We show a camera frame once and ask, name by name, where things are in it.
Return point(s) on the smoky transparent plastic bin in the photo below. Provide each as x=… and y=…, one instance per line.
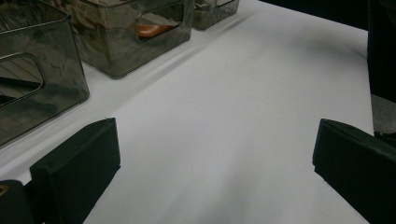
x=214, y=17
x=59, y=46
x=109, y=49

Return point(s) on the brown wooden spoon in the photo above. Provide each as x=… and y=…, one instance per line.
x=152, y=30

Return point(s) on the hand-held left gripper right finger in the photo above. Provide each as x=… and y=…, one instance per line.
x=361, y=165

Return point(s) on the black metal stand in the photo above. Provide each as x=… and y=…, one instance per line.
x=383, y=46

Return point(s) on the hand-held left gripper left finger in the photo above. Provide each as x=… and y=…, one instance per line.
x=77, y=165

